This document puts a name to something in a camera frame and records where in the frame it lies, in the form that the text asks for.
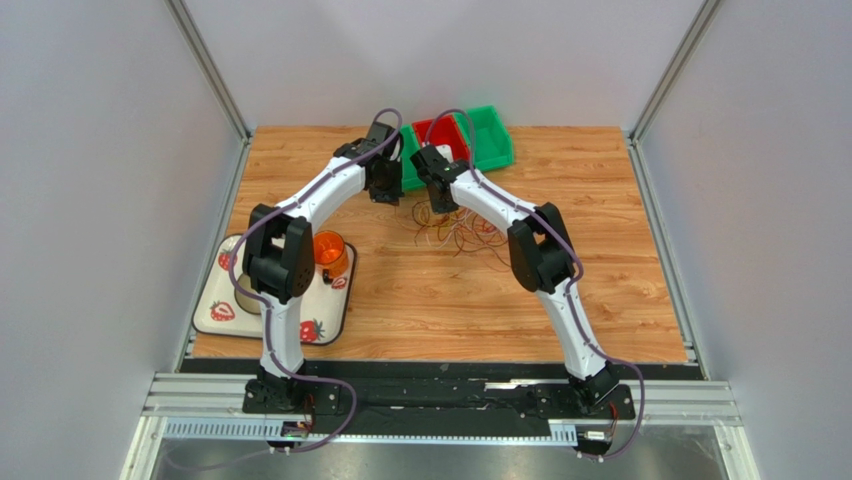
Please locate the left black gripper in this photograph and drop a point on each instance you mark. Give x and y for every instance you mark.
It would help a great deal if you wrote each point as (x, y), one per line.
(392, 197)

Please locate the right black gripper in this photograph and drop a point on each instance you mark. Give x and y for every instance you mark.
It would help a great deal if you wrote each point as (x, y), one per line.
(440, 197)

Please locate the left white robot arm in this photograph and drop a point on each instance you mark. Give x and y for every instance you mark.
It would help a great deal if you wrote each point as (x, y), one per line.
(279, 259)

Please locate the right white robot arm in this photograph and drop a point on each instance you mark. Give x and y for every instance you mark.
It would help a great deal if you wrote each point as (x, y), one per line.
(542, 260)

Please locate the left green bin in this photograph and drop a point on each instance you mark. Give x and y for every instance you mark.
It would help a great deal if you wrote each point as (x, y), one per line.
(411, 144)

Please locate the green bin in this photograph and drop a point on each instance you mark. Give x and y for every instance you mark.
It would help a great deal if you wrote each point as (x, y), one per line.
(494, 148)
(411, 144)

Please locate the red bin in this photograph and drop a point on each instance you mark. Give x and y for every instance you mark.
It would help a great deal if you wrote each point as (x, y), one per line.
(446, 132)

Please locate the right green bin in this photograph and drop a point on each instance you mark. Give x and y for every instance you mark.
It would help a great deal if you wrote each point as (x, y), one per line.
(494, 148)

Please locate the orange plastic cup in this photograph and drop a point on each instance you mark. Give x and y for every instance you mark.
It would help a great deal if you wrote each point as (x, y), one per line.
(330, 255)

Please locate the strawberry pattern tray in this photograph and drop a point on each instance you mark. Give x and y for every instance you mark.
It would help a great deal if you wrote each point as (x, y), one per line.
(323, 306)

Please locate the grey bowl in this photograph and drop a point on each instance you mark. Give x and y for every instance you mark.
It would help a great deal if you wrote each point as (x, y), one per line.
(247, 300)

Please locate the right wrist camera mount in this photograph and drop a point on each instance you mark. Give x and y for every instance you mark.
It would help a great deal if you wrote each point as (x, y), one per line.
(446, 152)

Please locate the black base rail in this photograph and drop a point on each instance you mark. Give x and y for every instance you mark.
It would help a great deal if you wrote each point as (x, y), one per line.
(339, 387)

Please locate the aluminium frame rail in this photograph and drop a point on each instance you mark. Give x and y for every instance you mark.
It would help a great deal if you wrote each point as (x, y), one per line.
(201, 406)

